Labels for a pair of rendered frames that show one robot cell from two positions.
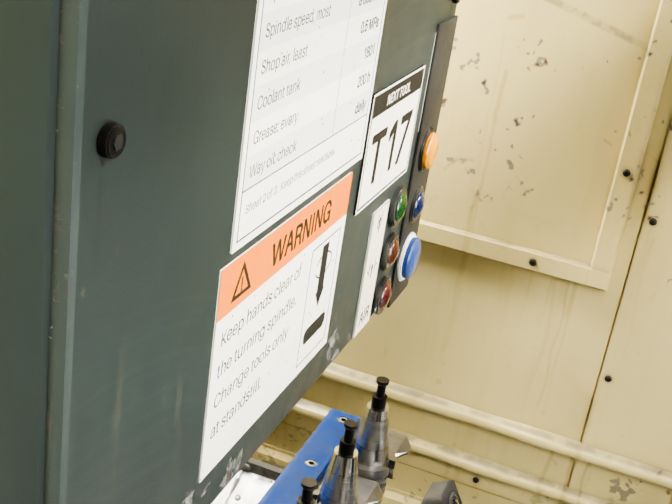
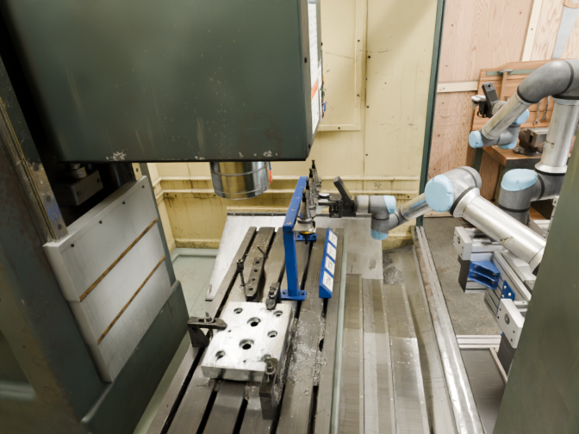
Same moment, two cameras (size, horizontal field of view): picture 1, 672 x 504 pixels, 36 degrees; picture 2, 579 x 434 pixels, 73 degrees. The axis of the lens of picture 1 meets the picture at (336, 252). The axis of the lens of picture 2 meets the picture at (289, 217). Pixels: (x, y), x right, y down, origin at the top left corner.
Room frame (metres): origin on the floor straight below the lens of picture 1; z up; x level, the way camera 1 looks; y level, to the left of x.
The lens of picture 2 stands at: (-0.56, 0.23, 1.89)
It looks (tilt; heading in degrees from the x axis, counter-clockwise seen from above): 28 degrees down; 353
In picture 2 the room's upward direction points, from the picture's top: 4 degrees counter-clockwise
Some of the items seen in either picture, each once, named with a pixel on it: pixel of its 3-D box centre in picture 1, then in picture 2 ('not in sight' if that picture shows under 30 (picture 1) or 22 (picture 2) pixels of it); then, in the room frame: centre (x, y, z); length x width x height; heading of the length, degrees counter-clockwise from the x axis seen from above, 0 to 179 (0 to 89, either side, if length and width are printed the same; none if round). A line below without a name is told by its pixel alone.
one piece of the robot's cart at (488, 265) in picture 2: not in sight; (483, 275); (0.65, -0.72, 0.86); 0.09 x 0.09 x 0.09; 78
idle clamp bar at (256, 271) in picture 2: not in sight; (255, 281); (0.74, 0.24, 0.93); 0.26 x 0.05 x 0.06; 167
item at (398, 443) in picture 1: (382, 441); not in sight; (1.05, -0.09, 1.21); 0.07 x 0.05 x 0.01; 72
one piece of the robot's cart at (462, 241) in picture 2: not in sight; (505, 242); (0.74, -0.86, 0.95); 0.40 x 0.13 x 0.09; 78
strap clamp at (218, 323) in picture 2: not in sight; (208, 328); (0.46, 0.41, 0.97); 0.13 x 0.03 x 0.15; 72
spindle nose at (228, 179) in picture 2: not in sight; (239, 167); (0.45, 0.24, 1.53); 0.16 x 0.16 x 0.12
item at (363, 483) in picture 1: (351, 489); not in sight; (0.95, -0.06, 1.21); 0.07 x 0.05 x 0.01; 72
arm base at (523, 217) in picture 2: not in sight; (511, 213); (0.74, -0.86, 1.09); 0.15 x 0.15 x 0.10
